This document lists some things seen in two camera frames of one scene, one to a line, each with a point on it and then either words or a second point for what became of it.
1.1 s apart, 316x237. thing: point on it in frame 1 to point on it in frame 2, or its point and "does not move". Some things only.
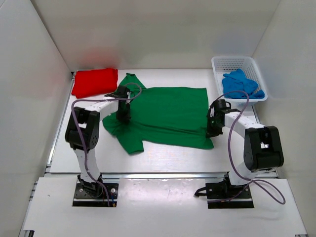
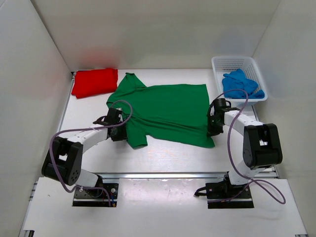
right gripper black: x=211 y=133 does not move
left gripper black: x=125 y=118 to x=123 y=136
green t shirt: x=171 y=116 does not move
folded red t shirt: x=95 y=82 does not move
